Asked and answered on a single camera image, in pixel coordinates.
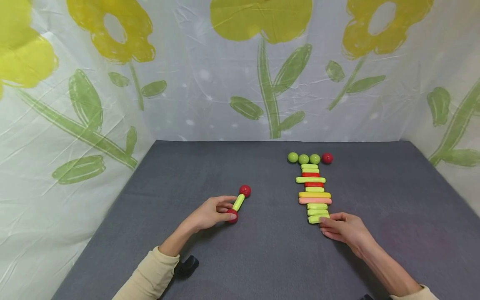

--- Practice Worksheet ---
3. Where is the person's right hand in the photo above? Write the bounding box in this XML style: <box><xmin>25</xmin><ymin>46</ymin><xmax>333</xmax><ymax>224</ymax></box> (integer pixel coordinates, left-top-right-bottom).
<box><xmin>318</xmin><ymin>212</ymin><xmax>373</xmax><ymax>253</ymax></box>

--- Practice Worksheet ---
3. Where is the row of coloured sticks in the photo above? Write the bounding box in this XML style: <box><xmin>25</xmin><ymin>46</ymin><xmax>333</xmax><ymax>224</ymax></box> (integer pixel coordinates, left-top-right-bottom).
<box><xmin>295</xmin><ymin>163</ymin><xmax>333</xmax><ymax>225</ymax></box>

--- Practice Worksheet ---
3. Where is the person's left forearm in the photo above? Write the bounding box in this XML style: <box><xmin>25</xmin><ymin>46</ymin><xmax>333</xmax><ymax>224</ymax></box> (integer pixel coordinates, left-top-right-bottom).
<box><xmin>112</xmin><ymin>221</ymin><xmax>195</xmax><ymax>300</ymax></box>

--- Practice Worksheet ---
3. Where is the person's right forearm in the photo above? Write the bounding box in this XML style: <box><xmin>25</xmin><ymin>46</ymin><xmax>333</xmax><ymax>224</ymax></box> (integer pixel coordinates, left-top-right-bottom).
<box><xmin>352</xmin><ymin>238</ymin><xmax>440</xmax><ymax>300</ymax></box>

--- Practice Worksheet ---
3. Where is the person's left hand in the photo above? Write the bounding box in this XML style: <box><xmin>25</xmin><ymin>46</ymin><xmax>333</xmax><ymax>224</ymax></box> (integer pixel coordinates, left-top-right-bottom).
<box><xmin>186</xmin><ymin>195</ymin><xmax>239</xmax><ymax>234</ymax></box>

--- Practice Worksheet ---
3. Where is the black wrist band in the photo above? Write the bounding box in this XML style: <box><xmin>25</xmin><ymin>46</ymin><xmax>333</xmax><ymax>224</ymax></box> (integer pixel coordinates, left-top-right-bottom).
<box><xmin>174</xmin><ymin>255</ymin><xmax>200</xmax><ymax>279</ymax></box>

